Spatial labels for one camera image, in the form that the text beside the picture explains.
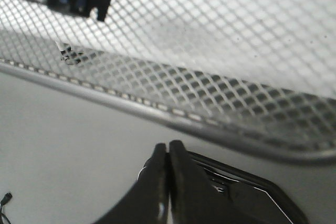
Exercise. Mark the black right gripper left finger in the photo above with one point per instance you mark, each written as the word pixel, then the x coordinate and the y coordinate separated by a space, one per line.
pixel 147 200

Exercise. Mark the silver mesh tray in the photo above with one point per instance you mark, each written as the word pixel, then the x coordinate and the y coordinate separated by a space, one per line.
pixel 255 76

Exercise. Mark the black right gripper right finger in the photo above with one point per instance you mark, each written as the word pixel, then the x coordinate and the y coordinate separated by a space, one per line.
pixel 193 198

